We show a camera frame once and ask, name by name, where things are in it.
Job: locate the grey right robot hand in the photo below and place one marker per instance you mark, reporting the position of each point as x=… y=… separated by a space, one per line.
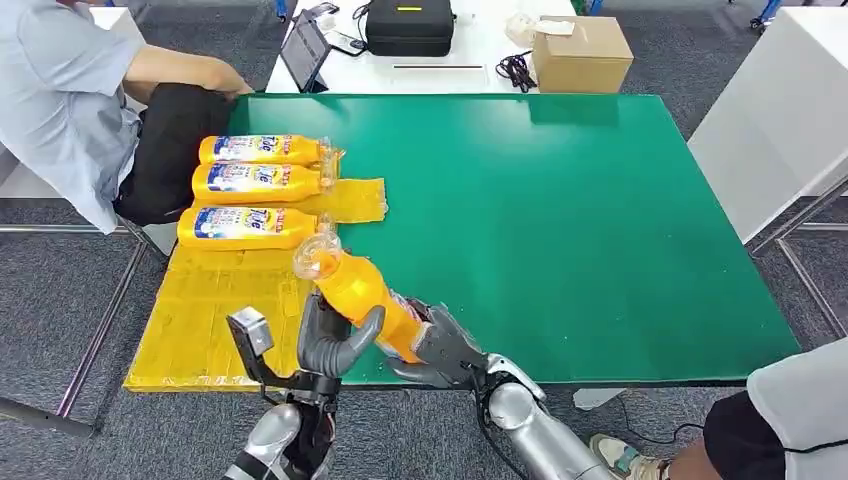
x=447 y=354

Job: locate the white table leg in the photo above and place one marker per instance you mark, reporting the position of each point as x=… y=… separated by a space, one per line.
x=596 y=397

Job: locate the white stool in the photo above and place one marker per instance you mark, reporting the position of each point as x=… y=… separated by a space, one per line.
x=160 y=237

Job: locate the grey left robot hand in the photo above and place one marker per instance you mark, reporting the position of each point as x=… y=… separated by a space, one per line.
x=331 y=348

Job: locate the dark tablet on stand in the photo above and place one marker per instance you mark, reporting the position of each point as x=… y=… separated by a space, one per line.
x=303 y=52

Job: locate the white table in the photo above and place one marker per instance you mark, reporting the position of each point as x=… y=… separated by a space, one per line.
x=477 y=40

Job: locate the black carrying case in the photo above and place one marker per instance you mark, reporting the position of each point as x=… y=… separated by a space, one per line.
x=409 y=33

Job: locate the brown cardboard box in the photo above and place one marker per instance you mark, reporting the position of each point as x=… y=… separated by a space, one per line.
x=580 y=63

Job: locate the white cabinet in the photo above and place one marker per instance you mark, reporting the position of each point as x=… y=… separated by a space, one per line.
x=775 y=119

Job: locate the yellow sheet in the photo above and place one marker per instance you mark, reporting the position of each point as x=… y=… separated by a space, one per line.
x=199 y=311

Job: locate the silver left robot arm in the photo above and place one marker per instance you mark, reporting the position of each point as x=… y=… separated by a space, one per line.
x=272 y=437

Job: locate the orange drink bottle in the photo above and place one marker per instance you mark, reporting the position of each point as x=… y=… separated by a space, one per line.
x=245 y=228
x=258 y=182
x=265 y=149
x=354 y=285

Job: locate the seated person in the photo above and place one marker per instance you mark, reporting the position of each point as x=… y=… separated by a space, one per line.
x=60 y=99

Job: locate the crumpled clear plastic wrap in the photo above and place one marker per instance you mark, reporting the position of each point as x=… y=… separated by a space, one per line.
x=520 y=28

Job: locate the black smartphone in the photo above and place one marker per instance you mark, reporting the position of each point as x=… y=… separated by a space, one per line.
x=324 y=9
x=346 y=43

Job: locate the green table mat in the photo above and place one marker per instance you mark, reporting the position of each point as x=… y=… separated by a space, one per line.
x=563 y=232

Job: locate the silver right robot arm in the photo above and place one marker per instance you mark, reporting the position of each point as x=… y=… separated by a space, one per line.
x=536 y=437

